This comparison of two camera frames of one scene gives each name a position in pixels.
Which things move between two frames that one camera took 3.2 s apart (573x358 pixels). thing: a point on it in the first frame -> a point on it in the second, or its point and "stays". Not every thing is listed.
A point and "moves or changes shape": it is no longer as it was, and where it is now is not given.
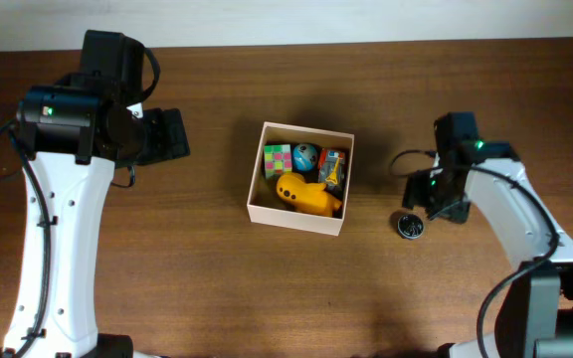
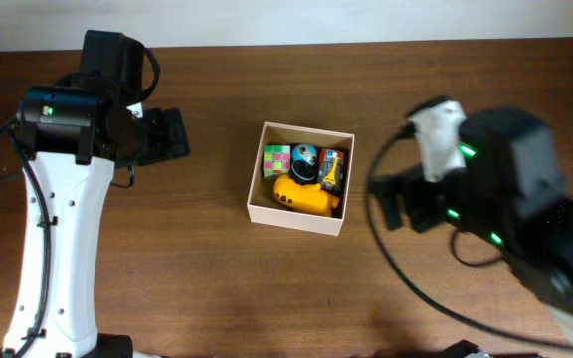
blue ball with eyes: (304, 156) stays
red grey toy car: (330, 170) stays
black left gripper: (168, 135) stays
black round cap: (410, 226) moves or changes shape
